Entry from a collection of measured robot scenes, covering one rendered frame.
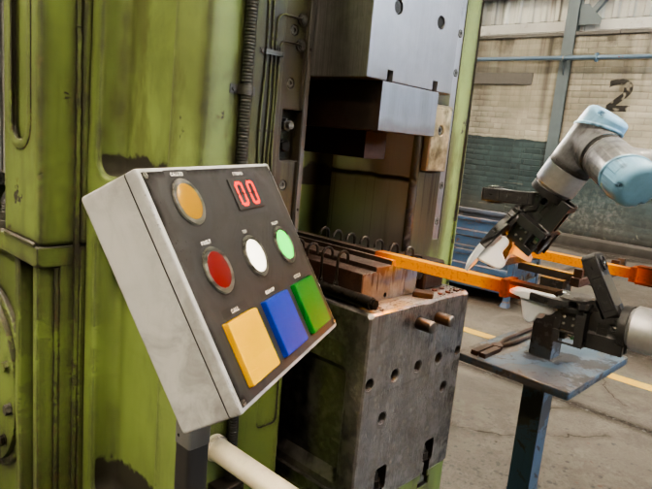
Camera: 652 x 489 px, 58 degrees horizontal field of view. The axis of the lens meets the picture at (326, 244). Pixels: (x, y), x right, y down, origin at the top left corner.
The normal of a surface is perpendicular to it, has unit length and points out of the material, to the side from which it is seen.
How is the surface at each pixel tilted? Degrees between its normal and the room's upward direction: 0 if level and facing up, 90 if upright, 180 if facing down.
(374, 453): 90
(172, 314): 90
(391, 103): 90
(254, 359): 60
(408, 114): 90
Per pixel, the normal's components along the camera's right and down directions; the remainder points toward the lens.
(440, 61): 0.72, 0.19
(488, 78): -0.67, 0.07
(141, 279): -0.31, 0.15
